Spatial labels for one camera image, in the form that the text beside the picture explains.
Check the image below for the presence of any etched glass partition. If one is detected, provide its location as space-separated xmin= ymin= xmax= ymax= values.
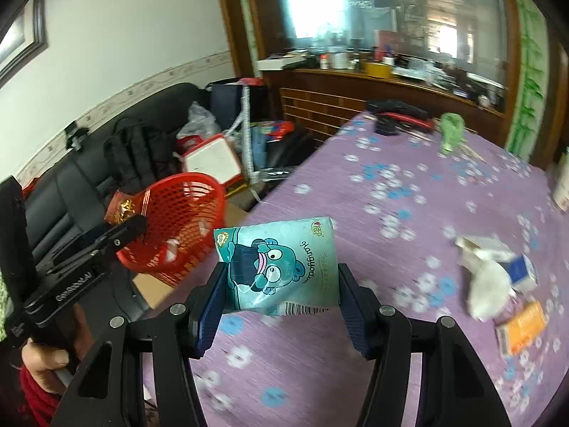
xmin=253 ymin=0 xmax=513 ymax=113

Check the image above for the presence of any green cloth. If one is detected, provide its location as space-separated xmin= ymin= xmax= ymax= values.
xmin=438 ymin=112 xmax=468 ymax=157

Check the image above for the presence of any white tray red rim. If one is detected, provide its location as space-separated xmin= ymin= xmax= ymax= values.
xmin=181 ymin=133 xmax=244 ymax=188

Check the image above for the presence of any bamboo wall sticker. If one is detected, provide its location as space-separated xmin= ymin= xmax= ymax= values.
xmin=506 ymin=0 xmax=553 ymax=162

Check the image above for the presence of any blue shopping bag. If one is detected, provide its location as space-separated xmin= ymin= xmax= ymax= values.
xmin=250 ymin=120 xmax=295 ymax=166

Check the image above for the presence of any red black hand tool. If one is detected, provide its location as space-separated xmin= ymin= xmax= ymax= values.
xmin=366 ymin=99 xmax=435 ymax=137

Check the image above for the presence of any orange cardboard box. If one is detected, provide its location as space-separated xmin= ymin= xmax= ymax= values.
xmin=495 ymin=300 xmax=548 ymax=357

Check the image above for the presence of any person's left hand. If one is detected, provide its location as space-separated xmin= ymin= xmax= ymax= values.
xmin=20 ymin=302 xmax=97 ymax=383

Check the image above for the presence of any teal tissue packet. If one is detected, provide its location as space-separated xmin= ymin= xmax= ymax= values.
xmin=213 ymin=216 xmax=341 ymax=317

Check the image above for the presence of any dark picture frame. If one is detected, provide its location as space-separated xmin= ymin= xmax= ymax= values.
xmin=0 ymin=0 xmax=48 ymax=81

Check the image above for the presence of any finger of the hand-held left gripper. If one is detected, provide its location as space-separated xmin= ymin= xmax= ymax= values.
xmin=49 ymin=214 xmax=150 ymax=273

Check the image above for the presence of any crumpled transparent plastic bag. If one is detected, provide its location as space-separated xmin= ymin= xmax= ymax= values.
xmin=175 ymin=101 xmax=222 ymax=141

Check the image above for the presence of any white cartoon tumbler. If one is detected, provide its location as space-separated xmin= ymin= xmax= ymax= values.
xmin=553 ymin=151 xmax=569 ymax=213

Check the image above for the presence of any person's left forearm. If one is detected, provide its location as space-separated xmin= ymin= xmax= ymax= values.
xmin=18 ymin=367 xmax=63 ymax=427

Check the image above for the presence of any red plastic basket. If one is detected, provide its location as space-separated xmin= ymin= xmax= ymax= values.
xmin=116 ymin=173 xmax=228 ymax=288

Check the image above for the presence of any black backpack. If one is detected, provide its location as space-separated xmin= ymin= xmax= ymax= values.
xmin=104 ymin=118 xmax=179 ymax=197

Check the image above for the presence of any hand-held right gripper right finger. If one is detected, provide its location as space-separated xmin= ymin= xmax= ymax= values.
xmin=337 ymin=263 xmax=512 ymax=427

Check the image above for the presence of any black leather sofa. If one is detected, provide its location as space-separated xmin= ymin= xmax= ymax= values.
xmin=18 ymin=82 xmax=214 ymax=268

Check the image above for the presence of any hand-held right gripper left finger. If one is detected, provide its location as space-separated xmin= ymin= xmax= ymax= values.
xmin=49 ymin=262 xmax=229 ymax=427

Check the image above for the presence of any dark blue bag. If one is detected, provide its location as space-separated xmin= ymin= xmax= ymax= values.
xmin=208 ymin=79 xmax=268 ymax=126

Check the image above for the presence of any red snack wrapper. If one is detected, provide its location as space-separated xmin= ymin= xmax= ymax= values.
xmin=104 ymin=189 xmax=150 ymax=228

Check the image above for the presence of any blue white medicine box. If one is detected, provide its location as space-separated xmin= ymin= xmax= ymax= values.
xmin=455 ymin=235 xmax=539 ymax=295

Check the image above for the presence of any wooden counter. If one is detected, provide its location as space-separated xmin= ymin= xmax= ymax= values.
xmin=258 ymin=56 xmax=508 ymax=153

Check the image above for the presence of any black bag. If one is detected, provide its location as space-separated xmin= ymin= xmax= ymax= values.
xmin=266 ymin=128 xmax=317 ymax=175

